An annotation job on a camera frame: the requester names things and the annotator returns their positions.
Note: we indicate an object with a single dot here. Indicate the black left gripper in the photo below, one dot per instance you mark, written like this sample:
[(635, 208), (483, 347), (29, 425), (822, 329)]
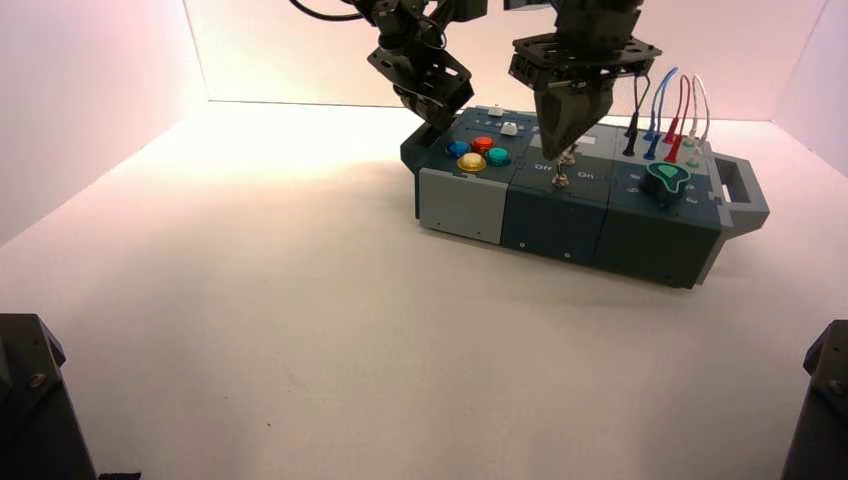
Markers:
[(427, 73)]

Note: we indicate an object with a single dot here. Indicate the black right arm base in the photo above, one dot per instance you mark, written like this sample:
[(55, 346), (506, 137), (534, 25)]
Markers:
[(821, 411)]

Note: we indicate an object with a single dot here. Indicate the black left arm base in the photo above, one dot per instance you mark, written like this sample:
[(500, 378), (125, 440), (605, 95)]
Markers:
[(33, 411)]

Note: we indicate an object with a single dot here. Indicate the small black flat bracket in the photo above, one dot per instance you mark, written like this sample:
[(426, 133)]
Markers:
[(119, 476)]

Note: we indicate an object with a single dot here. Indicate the dark rotary knob green top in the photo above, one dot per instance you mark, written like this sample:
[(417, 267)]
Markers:
[(664, 182)]

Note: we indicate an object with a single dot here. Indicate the blue grey control box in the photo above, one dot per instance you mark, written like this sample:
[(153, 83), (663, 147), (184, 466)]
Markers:
[(556, 218)]

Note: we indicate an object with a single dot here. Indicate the yellow push button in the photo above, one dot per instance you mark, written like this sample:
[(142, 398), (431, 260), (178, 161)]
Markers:
[(472, 162)]

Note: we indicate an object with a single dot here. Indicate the metal toggle switch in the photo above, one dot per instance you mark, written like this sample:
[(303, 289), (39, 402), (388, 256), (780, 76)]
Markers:
[(561, 179), (570, 160)]

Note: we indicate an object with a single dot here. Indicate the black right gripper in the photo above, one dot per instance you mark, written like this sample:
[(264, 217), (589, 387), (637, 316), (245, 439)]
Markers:
[(590, 56)]

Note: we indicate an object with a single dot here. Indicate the teal push button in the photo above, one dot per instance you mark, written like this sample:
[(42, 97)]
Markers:
[(498, 156)]

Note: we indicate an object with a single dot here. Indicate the blue push button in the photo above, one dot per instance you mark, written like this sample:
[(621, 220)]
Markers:
[(458, 148)]

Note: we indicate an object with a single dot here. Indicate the red push button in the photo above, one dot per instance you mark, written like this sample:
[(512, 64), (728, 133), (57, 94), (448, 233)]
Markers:
[(483, 144)]

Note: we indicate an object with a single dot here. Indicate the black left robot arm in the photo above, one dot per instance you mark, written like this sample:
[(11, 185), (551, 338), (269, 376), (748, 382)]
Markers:
[(404, 16)]

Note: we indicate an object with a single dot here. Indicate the white rectangular display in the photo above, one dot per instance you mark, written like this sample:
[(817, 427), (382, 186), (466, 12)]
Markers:
[(591, 140)]

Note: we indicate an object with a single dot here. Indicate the white slider knob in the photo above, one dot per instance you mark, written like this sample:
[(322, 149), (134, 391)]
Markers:
[(508, 128), (495, 110)]

